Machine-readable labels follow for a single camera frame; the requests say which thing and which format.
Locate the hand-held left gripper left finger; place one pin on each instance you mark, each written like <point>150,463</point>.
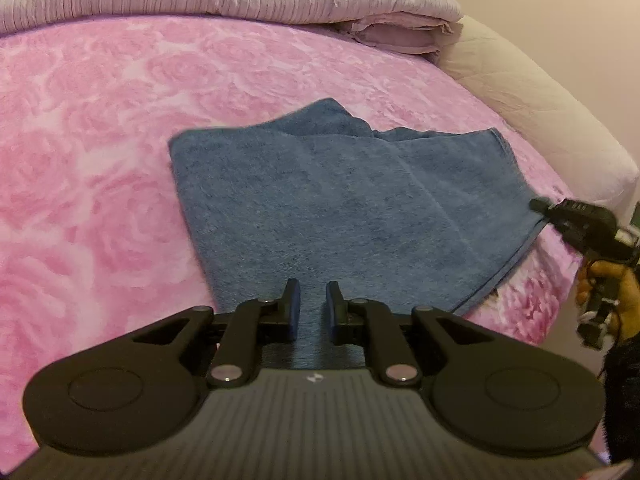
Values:
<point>294,310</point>

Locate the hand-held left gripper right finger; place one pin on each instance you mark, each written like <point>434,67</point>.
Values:
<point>331,310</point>

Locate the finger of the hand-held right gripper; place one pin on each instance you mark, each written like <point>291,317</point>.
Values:
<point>542,206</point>

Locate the blue terry towel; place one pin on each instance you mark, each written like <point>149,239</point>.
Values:
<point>325,200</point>

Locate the person's right forearm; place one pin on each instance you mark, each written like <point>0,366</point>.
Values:
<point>622,400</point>

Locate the person's right hand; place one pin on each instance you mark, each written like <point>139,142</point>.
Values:
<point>627,300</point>

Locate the cream quilted mattress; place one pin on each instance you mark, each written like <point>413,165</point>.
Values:
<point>540,110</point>

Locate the folded lilac sheet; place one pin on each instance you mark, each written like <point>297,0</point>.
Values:
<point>400,37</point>

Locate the pink rose print blanket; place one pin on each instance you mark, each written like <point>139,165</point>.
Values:
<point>90,160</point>

